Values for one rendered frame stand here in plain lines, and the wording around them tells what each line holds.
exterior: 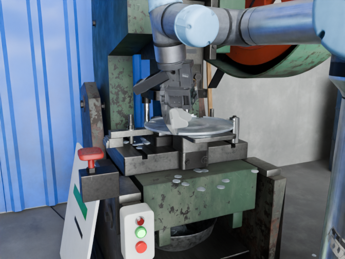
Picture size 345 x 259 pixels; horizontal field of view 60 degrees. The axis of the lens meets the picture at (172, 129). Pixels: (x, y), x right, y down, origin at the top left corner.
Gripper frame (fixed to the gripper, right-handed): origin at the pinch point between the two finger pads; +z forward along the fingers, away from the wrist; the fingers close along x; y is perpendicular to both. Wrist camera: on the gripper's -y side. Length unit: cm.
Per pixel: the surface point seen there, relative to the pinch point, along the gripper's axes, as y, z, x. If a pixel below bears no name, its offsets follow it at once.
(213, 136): 11.3, 1.9, 1.2
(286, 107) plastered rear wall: 34, 91, 201
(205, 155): 6.5, 14.2, 8.9
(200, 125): 5.2, 4.4, 11.0
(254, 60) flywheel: 18, -4, 49
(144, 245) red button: -0.7, 17.6, -25.5
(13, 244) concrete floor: -105, 86, 5
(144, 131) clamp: -15.4, 9.2, 12.2
